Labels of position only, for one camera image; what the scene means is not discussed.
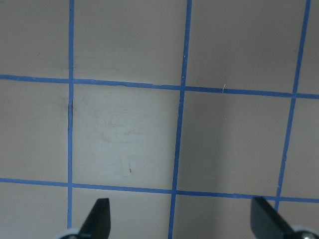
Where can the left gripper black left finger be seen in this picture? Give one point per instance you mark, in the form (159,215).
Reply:
(98,223)

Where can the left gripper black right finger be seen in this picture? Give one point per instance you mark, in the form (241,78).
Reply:
(266,223)

